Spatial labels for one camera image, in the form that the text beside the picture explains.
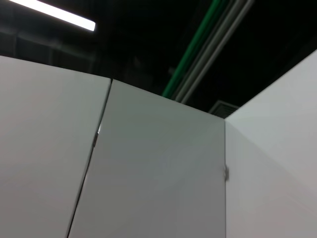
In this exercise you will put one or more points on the green ceiling pipe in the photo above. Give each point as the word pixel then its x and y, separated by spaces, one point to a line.
pixel 195 44

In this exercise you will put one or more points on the grey ceiling pipe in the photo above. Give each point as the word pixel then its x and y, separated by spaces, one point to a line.
pixel 219 49
pixel 210 47

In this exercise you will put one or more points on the ceiling air vent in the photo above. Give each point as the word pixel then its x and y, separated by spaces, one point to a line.
pixel 224 109

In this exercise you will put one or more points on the metal panel hinge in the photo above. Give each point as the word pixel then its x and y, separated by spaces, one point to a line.
pixel 226 173
pixel 96 136

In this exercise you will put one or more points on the white ceiling light strip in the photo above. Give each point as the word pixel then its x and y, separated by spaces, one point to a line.
pixel 57 13

